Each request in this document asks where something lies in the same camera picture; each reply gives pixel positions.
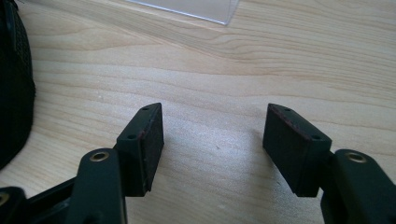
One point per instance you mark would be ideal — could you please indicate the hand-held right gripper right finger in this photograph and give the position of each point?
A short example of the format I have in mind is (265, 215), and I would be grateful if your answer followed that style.
(299, 152)

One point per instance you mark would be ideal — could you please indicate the clear plastic container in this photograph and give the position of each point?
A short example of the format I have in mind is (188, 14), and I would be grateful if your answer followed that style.
(199, 9)

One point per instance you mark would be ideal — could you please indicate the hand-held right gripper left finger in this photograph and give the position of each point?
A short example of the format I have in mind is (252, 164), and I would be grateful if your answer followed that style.
(140, 155)

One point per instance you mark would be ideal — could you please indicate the black mesh fabric bag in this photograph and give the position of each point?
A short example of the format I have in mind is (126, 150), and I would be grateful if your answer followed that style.
(14, 84)

